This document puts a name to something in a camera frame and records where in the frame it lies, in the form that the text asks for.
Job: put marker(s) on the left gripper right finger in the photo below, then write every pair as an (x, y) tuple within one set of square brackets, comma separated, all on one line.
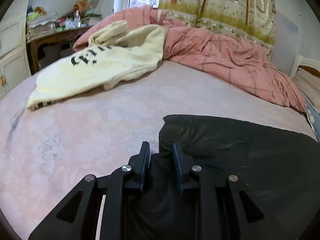
[(215, 202)]

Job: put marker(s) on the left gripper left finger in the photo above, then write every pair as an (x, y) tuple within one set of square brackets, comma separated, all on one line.
[(93, 207)]

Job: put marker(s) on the black puffer jacket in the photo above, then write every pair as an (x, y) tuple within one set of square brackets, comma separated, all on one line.
[(280, 167)]

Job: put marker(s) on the pink bed sheet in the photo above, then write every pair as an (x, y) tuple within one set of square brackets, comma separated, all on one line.
[(46, 152)]

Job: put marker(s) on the blue floral pillow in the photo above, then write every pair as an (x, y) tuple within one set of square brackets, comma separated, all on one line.
[(313, 118)]

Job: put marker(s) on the pink pillow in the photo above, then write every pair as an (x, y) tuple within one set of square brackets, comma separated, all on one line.
[(309, 85)]

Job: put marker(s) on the pink plaid quilt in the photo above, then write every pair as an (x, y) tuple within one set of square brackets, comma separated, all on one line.
[(238, 61)]

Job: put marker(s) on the cream printed hoodie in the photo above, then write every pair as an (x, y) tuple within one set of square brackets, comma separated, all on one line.
[(114, 54)]

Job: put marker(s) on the white cabinet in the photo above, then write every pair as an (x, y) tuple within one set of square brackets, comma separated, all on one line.
[(14, 59)]

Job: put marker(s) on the white carved headboard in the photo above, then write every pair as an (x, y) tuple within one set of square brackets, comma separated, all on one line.
[(312, 66)]

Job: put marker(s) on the brown wooden desk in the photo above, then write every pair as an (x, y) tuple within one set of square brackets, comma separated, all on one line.
[(69, 35)]

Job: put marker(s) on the clear spray bottle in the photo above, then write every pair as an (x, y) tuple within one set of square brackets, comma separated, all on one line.
[(77, 19)]

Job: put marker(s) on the stack of papers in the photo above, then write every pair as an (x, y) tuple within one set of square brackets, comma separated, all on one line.
[(41, 25)]

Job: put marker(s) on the tree pattern curtain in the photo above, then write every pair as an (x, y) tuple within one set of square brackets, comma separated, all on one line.
[(252, 19)]

